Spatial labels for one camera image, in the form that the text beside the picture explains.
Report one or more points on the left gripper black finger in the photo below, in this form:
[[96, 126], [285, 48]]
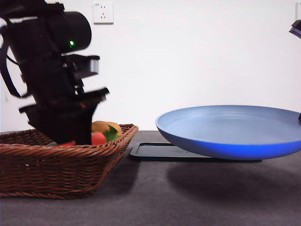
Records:
[[56, 124], [85, 127]]

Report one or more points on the orange carrot with green leaves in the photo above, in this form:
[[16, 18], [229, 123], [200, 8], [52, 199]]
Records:
[[98, 138]]

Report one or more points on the pale blue round plate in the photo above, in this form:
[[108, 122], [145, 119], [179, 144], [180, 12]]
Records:
[[225, 131]]

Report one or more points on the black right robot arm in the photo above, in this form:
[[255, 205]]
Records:
[[296, 30]]

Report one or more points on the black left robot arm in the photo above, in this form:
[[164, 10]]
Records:
[[35, 51]]

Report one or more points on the yellow-brown potato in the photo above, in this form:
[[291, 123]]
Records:
[[101, 124]]

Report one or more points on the brown wicker basket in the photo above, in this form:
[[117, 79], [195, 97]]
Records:
[[58, 169]]

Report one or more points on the black rectangular tray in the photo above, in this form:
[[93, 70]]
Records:
[[150, 151]]

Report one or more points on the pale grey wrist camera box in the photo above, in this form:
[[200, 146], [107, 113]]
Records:
[[94, 66]]

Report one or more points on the white wall switch plate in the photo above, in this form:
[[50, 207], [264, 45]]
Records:
[[298, 11]]

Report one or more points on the white wall socket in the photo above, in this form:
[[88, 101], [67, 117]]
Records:
[[103, 13]]

